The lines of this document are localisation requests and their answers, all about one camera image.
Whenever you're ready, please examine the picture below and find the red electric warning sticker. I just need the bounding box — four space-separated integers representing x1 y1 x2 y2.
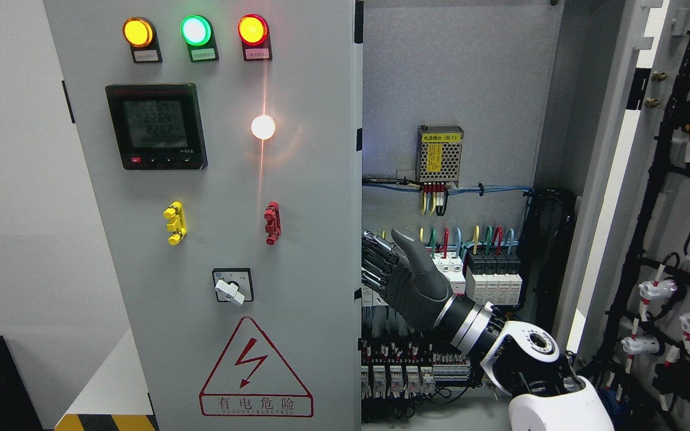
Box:
199 316 314 418

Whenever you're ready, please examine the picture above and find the yellow indicator lamp left door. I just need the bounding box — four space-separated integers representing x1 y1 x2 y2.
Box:
122 16 162 63

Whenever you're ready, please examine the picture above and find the grey cabinet door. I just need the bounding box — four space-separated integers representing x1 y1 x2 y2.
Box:
44 1 361 430
536 1 690 430

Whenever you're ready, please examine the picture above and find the relay row with red leds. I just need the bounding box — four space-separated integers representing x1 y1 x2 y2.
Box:
361 363 471 399

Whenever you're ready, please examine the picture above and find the green indicator lamp left door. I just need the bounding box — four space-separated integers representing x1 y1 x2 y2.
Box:
180 14 219 63

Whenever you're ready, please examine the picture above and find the black right cable conduit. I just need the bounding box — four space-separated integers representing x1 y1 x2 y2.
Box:
525 189 579 360

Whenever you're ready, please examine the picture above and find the metal mesh power supply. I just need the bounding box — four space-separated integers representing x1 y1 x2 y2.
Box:
414 125 464 183

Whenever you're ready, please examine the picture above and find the red terminal connector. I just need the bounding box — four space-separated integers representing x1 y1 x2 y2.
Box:
263 201 282 245

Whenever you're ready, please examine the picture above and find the red indicator lamp left door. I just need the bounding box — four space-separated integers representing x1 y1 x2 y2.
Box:
237 14 272 61

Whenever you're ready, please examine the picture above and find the yellow terminal connector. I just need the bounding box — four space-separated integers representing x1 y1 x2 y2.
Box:
162 201 188 246

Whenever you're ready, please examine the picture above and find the red white circuit breaker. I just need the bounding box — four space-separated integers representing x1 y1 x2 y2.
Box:
432 252 466 295

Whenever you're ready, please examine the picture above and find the white glowing indicator lamp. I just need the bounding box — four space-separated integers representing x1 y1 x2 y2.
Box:
251 114 276 140

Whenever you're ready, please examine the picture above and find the black digital power meter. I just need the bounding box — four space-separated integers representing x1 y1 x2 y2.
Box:
105 83 208 170

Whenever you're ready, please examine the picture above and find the grey robotic right hand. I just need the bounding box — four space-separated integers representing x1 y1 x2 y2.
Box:
361 229 453 330

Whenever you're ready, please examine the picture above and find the black white surge protector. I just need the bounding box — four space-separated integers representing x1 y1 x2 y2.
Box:
464 251 523 306

